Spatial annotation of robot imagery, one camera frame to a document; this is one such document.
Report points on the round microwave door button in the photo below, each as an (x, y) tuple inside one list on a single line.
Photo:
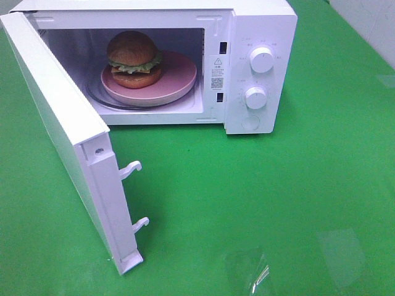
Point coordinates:
[(250, 123)]

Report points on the upper white microwave knob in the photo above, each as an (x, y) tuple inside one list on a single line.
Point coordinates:
[(261, 59)]

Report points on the glass microwave turntable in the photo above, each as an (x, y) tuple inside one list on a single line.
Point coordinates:
[(189, 103)]

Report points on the burger with lettuce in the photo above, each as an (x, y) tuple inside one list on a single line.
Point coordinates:
[(134, 60)]

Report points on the white microwave door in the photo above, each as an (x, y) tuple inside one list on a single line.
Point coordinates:
[(81, 139)]

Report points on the white microwave knob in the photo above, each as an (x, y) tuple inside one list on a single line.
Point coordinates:
[(261, 59), (255, 98)]

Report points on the lower white microwave knob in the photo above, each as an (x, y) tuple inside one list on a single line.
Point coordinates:
[(255, 98)]

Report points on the pink round plate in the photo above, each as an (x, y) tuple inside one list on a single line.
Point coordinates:
[(177, 79)]

